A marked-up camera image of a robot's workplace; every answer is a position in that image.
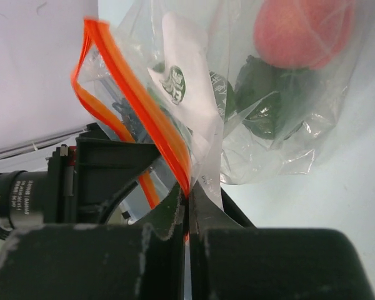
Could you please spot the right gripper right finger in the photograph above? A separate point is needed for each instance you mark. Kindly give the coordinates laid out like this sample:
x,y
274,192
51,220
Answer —
x,y
231,261

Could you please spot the pink peach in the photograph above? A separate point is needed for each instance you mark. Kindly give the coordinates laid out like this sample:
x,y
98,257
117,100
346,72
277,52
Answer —
x,y
302,34

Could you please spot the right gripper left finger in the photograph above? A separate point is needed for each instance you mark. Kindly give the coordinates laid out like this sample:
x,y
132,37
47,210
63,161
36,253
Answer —
x,y
144,260

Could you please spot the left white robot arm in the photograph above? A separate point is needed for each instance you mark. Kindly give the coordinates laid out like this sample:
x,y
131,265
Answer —
x,y
23,198

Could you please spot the green avocado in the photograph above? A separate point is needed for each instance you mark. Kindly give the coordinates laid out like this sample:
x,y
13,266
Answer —
x,y
260,92

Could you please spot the clear orange zip bag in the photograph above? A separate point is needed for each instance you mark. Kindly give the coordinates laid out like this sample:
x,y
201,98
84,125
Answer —
x,y
166,75

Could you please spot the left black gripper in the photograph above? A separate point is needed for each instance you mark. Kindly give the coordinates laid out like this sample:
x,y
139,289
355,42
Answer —
x,y
106,173

